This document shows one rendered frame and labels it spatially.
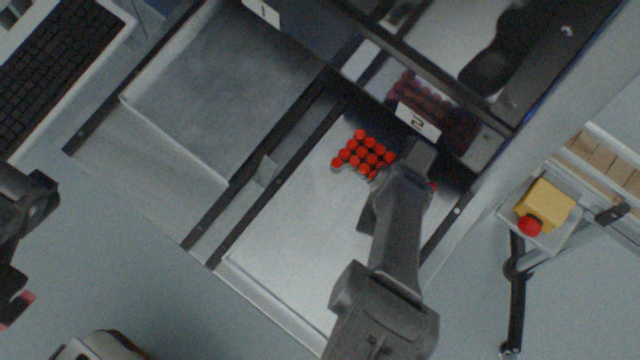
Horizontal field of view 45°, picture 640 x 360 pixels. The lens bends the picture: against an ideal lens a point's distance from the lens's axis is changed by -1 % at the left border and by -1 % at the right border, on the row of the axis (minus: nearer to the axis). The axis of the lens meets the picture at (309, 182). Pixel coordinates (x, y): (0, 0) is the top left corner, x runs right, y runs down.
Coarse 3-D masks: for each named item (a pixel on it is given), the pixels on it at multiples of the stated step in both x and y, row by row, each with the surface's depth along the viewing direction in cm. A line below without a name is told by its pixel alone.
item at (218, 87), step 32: (224, 0) 152; (192, 32) 150; (224, 32) 150; (256, 32) 150; (160, 64) 148; (192, 64) 148; (224, 64) 148; (256, 64) 148; (288, 64) 148; (320, 64) 149; (128, 96) 146; (160, 96) 146; (192, 96) 147; (224, 96) 147; (256, 96) 147; (288, 96) 147; (160, 128) 141; (192, 128) 145; (224, 128) 145; (256, 128) 145; (224, 160) 143
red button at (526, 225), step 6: (522, 216) 129; (528, 216) 128; (522, 222) 128; (528, 222) 128; (534, 222) 128; (522, 228) 128; (528, 228) 128; (534, 228) 127; (540, 228) 128; (528, 234) 129; (534, 234) 128
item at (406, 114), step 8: (400, 104) 129; (400, 112) 132; (408, 112) 130; (408, 120) 133; (416, 120) 130; (424, 120) 128; (416, 128) 133; (424, 128) 131; (432, 128) 129; (432, 136) 131
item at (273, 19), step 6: (246, 0) 137; (252, 0) 135; (258, 0) 134; (252, 6) 138; (258, 6) 136; (264, 6) 134; (258, 12) 138; (264, 12) 136; (270, 12) 134; (276, 12) 133; (264, 18) 139; (270, 18) 137; (276, 18) 135; (276, 24) 137
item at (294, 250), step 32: (320, 160) 144; (288, 192) 142; (320, 192) 142; (352, 192) 142; (256, 224) 140; (288, 224) 140; (320, 224) 141; (352, 224) 141; (224, 256) 135; (256, 256) 139; (288, 256) 139; (320, 256) 139; (352, 256) 139; (288, 288) 138; (320, 288) 138; (320, 320) 136
